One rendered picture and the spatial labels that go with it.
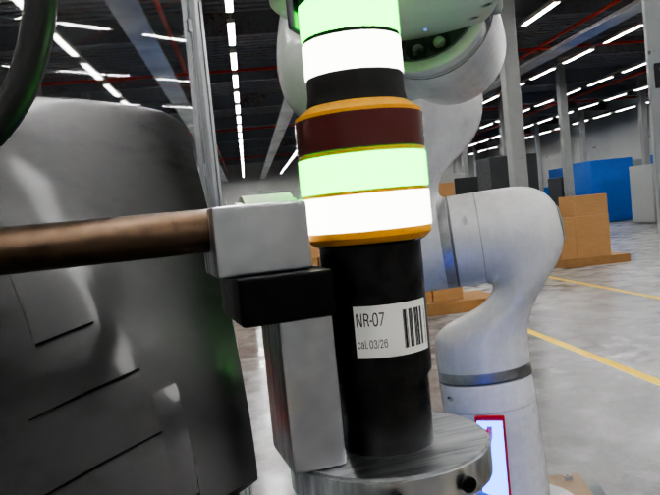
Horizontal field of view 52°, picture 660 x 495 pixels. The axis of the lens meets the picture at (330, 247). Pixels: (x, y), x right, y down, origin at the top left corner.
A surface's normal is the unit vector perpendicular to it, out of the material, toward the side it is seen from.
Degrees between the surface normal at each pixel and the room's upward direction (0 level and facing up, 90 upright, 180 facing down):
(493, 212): 61
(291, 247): 90
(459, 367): 89
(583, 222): 90
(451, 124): 101
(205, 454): 48
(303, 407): 90
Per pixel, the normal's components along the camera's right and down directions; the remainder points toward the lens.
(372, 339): -0.15, 0.07
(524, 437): 0.44, -0.07
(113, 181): 0.27, -0.73
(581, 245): 0.15, 0.04
